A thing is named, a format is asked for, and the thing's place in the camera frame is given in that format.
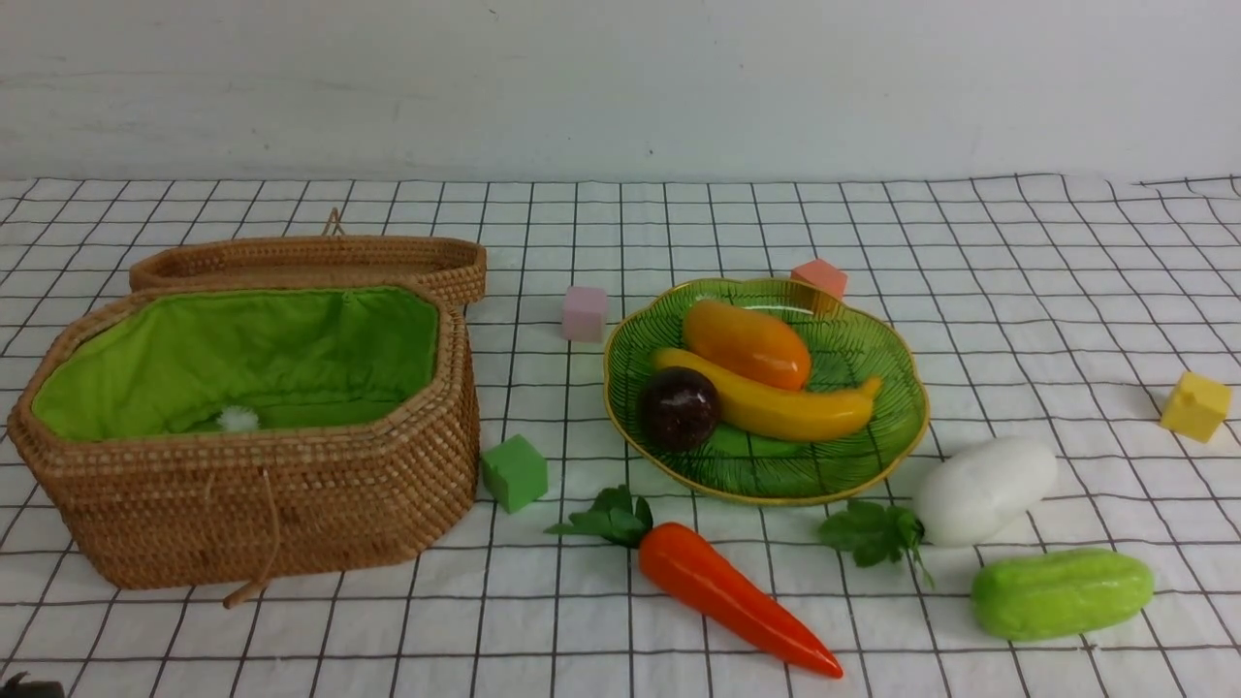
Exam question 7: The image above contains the purple toy mangosteen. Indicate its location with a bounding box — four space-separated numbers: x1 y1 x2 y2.
637 366 722 453

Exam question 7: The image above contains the orange toy mango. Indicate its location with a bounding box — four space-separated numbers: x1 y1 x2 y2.
683 298 812 392

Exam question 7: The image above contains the yellow toy banana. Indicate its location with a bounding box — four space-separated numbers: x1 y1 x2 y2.
652 347 884 443

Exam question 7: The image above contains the orange toy carrot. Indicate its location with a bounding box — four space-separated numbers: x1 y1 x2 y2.
545 486 843 681

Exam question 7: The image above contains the white toy radish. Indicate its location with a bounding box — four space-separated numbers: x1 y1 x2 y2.
817 433 1059 584

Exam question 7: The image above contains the green toy cucumber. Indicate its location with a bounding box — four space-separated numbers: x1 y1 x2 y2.
970 548 1157 645

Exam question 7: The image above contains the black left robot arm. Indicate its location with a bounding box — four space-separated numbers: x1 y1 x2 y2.
0 672 66 698

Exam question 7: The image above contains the pink foam cube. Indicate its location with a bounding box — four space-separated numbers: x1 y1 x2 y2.
561 286 609 344

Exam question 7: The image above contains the green foam cube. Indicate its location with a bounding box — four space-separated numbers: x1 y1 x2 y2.
480 433 549 514

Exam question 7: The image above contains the woven rattan basket lid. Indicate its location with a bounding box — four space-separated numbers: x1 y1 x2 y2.
129 210 488 306

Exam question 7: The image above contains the salmon orange foam cube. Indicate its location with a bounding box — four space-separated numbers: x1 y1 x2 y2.
791 258 849 301

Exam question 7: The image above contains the green glass leaf plate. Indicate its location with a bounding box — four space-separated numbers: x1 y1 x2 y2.
603 278 930 505

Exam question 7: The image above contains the woven rattan basket green lining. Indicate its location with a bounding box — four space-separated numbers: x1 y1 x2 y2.
7 282 482 610

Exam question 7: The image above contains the white checkered tablecloth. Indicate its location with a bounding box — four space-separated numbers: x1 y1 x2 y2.
1 174 1240 697

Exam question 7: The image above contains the yellow foam cube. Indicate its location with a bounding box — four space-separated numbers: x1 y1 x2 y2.
1160 371 1232 443

